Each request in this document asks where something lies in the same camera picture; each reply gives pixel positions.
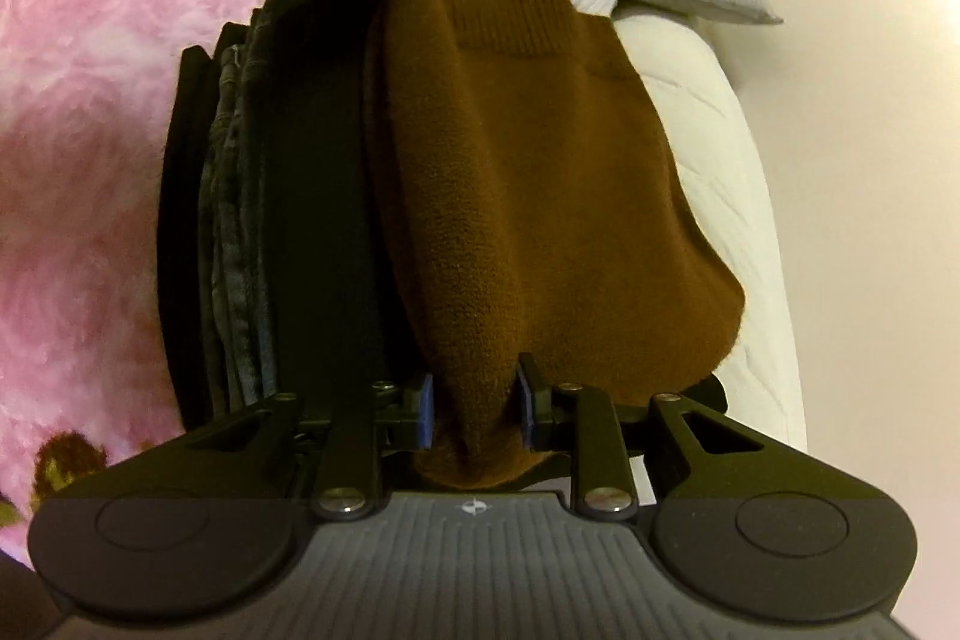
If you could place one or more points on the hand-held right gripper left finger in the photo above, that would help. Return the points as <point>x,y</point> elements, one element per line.
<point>426,411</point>

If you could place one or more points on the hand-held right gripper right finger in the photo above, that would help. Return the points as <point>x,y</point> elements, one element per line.
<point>523,407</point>

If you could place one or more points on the brown knit sweater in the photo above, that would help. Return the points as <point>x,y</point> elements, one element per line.
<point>525,197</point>

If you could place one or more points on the folded blue jeans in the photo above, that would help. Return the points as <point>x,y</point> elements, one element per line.
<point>232,235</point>

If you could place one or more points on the pink floral blanket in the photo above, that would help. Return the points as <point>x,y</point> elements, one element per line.
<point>75,85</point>

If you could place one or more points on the white padded headboard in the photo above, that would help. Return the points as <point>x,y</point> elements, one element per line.
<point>735,197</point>

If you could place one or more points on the black folded pants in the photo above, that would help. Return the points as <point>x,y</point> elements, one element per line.
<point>180,235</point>

